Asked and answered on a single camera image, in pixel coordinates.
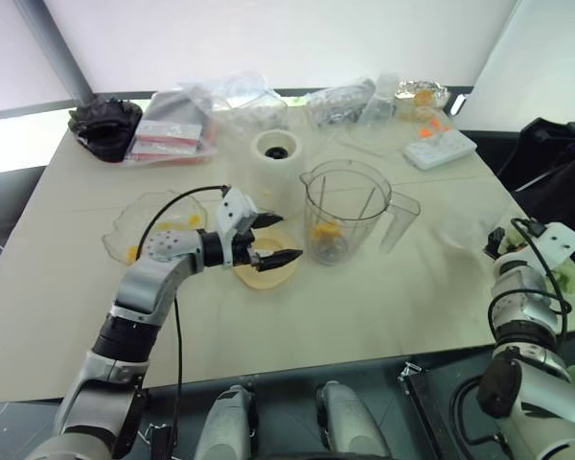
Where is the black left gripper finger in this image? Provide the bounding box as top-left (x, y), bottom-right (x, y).
top-left (254, 213), bottom-right (286, 230)
top-left (258, 249), bottom-right (305, 274)

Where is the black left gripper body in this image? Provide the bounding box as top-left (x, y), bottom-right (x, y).
top-left (233, 217), bottom-right (265, 270)

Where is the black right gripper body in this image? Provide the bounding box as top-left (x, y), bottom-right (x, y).
top-left (483, 227), bottom-right (508, 257)

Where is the foil container with food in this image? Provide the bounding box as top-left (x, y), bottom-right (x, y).
top-left (394, 78), bottom-right (452, 110)

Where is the cream blender lid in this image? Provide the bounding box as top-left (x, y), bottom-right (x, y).
top-left (231, 234), bottom-right (299, 291)

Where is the white blender base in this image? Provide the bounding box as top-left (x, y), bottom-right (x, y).
top-left (249, 128), bottom-right (307, 222)

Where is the clear blender jar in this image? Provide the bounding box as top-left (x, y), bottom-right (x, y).
top-left (298, 159), bottom-right (423, 267)

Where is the black chair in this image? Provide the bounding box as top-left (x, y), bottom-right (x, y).
top-left (494, 116), bottom-right (575, 232)

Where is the white rectangular tray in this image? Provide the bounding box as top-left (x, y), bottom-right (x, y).
top-left (402, 132), bottom-right (476, 172)

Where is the clear crumpled plastic bag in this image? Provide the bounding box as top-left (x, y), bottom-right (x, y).
top-left (180, 71), bottom-right (289, 134)

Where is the orange plug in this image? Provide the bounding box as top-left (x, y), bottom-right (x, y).
top-left (418, 119), bottom-right (452, 141)

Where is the plastic bag with red packs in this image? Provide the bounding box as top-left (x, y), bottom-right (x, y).
top-left (123, 90), bottom-right (220, 170)

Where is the clear bag with dark parts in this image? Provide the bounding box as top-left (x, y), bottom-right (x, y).
top-left (306, 76), bottom-right (379, 129)

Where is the clear plastic cup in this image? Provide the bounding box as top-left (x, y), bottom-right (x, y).
top-left (360, 72), bottom-right (400, 127)

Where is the silver left robot leg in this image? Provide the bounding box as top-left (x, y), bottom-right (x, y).
top-left (193, 383), bottom-right (259, 460)

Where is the silver robot leg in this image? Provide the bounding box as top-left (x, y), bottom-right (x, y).
top-left (193, 383), bottom-right (259, 460)
top-left (314, 379), bottom-right (390, 460)

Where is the silver right robot leg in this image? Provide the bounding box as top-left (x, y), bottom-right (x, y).
top-left (314, 379), bottom-right (390, 460)

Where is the black crumpled cloth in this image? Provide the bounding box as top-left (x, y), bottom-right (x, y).
top-left (67, 95), bottom-right (144, 165)

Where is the black case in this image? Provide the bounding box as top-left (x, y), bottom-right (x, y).
top-left (398, 360), bottom-right (497, 460)

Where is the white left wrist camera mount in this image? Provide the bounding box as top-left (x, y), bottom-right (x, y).
top-left (214, 187), bottom-right (260, 268)

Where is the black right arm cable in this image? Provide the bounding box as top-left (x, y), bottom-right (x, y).
top-left (509, 217), bottom-right (574, 333)

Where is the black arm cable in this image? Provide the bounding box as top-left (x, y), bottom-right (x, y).
top-left (140, 185), bottom-right (234, 460)
top-left (509, 217), bottom-right (574, 333)

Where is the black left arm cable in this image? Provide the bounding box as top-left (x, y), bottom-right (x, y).
top-left (140, 185), bottom-right (234, 460)

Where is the black looped cable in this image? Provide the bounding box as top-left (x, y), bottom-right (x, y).
top-left (451, 373), bottom-right (505, 446)

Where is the dark window post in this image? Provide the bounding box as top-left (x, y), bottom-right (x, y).
top-left (13, 0), bottom-right (97, 104)

